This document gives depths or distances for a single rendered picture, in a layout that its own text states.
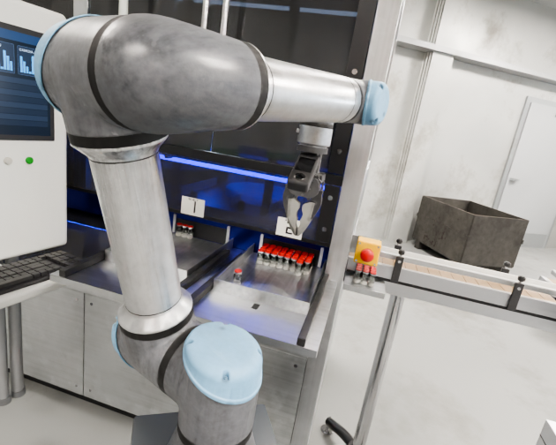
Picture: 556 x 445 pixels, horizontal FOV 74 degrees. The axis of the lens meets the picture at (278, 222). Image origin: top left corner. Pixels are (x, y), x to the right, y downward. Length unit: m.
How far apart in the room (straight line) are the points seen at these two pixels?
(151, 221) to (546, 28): 6.24
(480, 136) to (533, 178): 1.23
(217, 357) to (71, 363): 1.37
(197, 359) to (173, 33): 0.39
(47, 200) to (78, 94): 1.00
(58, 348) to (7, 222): 0.69
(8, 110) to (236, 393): 1.04
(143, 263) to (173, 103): 0.25
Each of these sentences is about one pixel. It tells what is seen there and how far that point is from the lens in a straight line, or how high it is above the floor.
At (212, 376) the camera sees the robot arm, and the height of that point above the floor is 1.00.
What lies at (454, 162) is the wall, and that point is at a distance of 5.66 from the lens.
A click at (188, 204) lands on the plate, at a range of 1.28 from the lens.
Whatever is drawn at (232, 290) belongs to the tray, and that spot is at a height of 0.89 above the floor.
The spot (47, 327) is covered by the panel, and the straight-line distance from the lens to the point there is 1.87.
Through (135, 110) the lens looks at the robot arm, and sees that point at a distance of 0.39.
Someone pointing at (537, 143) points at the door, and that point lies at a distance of 6.58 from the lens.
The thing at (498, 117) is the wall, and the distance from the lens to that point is 6.03.
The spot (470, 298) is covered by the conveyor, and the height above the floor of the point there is 0.89.
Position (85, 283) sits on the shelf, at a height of 0.88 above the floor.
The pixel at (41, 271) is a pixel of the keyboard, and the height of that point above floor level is 0.83.
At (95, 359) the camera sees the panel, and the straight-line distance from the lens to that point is 1.78.
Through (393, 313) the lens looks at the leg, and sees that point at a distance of 1.39.
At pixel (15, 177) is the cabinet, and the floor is 1.06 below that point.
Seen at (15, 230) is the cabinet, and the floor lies 0.89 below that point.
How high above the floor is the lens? 1.34
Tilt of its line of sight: 15 degrees down
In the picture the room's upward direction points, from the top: 9 degrees clockwise
